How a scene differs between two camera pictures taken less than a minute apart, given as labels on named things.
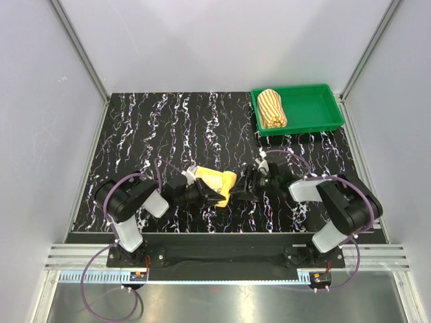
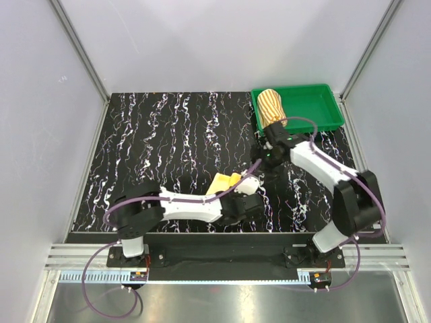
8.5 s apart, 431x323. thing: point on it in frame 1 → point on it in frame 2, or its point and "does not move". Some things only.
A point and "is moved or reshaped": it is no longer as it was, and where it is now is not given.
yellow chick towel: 223,181 is moved or reshaped
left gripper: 206,193 → 237,194
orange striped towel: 270,109 does not move
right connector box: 320,279 does not move
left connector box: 138,276 does not move
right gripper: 252,194 → 261,151
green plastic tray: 306,108 does not move
